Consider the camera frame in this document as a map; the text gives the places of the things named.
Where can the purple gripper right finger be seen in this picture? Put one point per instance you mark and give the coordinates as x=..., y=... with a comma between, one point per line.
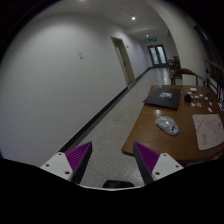
x=154, y=166

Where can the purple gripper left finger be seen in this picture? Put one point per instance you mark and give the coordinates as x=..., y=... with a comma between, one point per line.
x=70, y=166

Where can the white computer mouse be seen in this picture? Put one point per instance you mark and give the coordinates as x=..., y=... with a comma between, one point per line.
x=168, y=125

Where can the white patterned mouse pad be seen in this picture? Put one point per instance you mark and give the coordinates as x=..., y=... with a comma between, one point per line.
x=209, y=130

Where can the black laptop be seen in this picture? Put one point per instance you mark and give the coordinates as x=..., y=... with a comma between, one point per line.
x=168, y=98

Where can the small black object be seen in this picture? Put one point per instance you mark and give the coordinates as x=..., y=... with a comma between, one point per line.
x=187, y=98

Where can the brown wooden table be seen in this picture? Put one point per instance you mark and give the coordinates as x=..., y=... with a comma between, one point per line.
x=183, y=147

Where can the white card on table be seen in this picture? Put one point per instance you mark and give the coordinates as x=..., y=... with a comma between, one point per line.
x=193, y=89

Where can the wooden chair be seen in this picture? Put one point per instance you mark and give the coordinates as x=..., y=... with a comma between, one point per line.
x=188, y=76

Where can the double glass exit door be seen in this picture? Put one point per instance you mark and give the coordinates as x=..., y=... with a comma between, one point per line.
x=158, y=56

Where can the wooden stair railing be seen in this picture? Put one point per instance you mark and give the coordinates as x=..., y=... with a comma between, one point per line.
x=215, y=79

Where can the green exit sign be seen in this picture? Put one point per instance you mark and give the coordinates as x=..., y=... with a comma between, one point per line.
x=152, y=40

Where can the side door with frame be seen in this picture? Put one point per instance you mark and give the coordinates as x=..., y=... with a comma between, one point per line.
x=124, y=60

